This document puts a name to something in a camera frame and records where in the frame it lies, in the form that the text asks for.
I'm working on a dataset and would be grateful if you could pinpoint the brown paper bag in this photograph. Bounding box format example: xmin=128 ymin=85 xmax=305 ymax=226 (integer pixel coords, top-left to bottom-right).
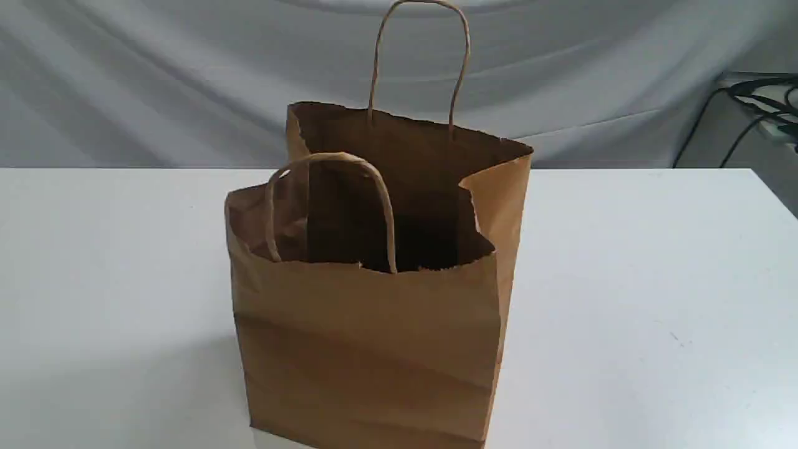
xmin=224 ymin=0 xmax=534 ymax=449

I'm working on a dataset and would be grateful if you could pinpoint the black cable bundle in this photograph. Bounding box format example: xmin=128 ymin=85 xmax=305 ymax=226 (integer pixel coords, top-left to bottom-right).
xmin=672 ymin=74 xmax=798 ymax=169

